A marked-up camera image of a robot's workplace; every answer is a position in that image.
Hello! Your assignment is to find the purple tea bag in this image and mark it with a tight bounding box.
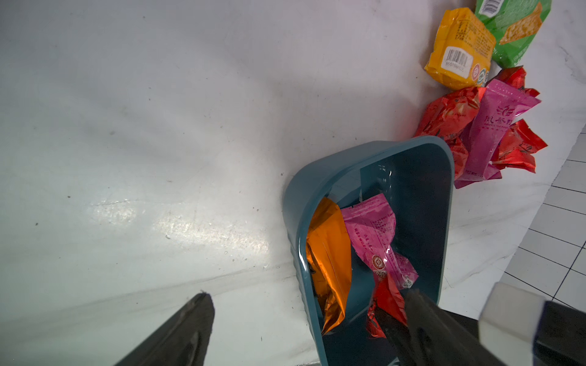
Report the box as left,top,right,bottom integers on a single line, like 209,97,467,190
455,79,540,189

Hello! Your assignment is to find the teal plastic storage box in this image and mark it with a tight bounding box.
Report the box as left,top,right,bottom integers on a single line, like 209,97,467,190
282,136,455,365

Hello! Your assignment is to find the orange tea bag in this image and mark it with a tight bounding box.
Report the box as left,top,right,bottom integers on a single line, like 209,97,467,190
306,198,353,335

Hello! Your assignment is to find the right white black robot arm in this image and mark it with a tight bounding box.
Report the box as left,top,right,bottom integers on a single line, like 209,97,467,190
479,282,585,365

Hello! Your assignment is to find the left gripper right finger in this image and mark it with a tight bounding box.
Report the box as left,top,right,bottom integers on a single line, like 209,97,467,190
374,290,503,365

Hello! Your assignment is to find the pink tea bag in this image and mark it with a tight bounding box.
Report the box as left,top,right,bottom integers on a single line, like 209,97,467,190
341,194,418,290

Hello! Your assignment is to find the green snack packet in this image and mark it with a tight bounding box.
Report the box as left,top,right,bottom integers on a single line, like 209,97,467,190
475,0,552,69

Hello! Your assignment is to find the yellow snack packet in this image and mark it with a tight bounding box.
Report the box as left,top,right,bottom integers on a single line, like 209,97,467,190
424,8,496,90

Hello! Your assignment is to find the red tea bag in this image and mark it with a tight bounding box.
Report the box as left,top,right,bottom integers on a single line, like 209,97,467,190
366,273,407,339
491,119,548,173
494,66,540,98
415,87,486,179

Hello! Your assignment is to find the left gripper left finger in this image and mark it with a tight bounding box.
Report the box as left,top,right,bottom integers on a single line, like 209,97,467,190
116,292,215,366

